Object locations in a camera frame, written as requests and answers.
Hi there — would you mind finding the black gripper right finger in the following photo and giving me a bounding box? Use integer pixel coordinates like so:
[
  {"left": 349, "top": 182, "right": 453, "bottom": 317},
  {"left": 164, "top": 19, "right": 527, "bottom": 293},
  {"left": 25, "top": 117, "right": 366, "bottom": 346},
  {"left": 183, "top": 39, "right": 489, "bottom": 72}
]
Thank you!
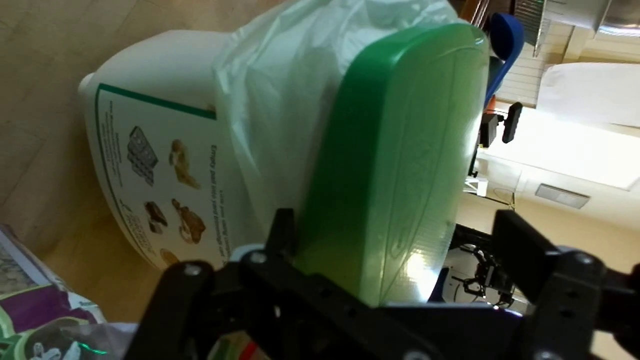
[{"left": 494, "top": 210, "right": 640, "bottom": 360}]

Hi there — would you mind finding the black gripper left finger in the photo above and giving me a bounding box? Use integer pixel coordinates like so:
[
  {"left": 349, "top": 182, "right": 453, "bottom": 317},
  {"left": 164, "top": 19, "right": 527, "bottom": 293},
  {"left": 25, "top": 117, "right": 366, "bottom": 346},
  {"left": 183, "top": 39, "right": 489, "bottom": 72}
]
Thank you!
[{"left": 126, "top": 208, "right": 383, "bottom": 360}]

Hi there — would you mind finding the green food pack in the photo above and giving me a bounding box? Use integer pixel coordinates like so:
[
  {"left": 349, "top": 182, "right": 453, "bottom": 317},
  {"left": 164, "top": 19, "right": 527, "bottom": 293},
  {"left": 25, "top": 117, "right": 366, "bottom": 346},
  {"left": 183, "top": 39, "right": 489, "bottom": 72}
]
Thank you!
[{"left": 0, "top": 224, "right": 142, "bottom": 360}]

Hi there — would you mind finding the green bin lid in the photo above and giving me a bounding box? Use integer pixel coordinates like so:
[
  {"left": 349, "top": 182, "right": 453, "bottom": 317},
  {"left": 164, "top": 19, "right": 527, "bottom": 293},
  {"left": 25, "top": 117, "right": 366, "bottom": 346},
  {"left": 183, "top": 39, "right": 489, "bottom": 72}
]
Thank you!
[{"left": 292, "top": 22, "right": 493, "bottom": 308}]

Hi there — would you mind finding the white bin with picture label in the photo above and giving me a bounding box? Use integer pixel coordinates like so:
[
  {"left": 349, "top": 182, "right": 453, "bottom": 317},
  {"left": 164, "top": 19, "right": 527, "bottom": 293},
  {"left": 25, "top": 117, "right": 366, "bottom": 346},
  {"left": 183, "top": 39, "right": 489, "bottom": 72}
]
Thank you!
[{"left": 79, "top": 28, "right": 297, "bottom": 272}]

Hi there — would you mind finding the translucent plastic bin liner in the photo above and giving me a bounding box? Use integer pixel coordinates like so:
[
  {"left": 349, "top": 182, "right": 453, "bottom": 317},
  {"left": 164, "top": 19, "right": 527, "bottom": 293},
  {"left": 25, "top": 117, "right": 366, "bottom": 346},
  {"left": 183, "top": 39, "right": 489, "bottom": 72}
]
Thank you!
[{"left": 212, "top": 0, "right": 469, "bottom": 237}]

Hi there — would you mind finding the blue padded object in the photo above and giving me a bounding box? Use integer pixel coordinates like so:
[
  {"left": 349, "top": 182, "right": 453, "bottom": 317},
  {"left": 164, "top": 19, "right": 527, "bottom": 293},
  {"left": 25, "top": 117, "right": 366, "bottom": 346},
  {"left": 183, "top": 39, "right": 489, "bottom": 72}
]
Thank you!
[{"left": 484, "top": 10, "right": 528, "bottom": 103}]

